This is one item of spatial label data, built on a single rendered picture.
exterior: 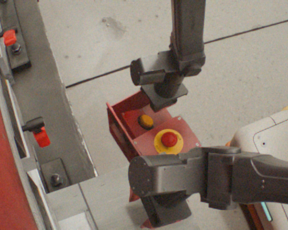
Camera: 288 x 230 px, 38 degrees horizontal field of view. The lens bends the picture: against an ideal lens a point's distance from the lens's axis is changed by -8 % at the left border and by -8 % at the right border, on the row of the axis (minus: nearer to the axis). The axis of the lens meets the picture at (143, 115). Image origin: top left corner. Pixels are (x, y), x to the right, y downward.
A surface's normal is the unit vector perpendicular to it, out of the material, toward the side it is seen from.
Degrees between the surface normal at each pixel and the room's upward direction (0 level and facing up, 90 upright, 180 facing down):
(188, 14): 97
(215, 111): 0
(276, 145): 0
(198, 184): 40
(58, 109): 0
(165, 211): 30
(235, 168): 60
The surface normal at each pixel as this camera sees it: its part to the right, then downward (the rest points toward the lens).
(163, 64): 0.30, -0.36
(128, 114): 0.51, -0.61
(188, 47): 0.21, 0.88
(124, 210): 0.03, -0.41
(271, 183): -0.82, 0.00
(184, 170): 0.49, 0.01
